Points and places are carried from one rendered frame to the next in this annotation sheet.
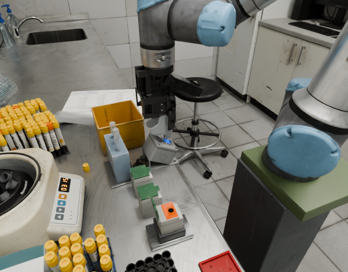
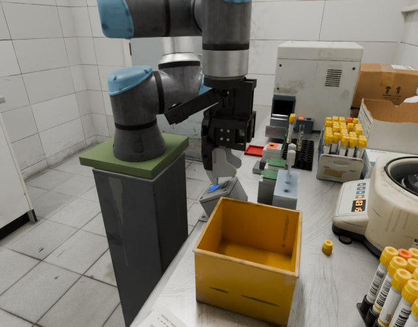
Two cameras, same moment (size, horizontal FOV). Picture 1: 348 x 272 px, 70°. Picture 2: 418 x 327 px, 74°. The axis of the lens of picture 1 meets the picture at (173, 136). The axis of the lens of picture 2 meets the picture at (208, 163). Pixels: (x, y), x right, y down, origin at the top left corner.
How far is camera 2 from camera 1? 99 cm
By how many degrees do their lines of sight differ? 106
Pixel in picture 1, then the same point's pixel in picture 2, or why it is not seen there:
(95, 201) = (322, 212)
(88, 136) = not seen: outside the picture
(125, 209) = not seen: hidden behind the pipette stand
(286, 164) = not seen: hidden behind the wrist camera
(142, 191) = (282, 163)
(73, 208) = (347, 191)
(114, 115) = (240, 283)
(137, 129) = (232, 215)
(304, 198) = (177, 139)
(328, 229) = (13, 311)
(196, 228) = (250, 166)
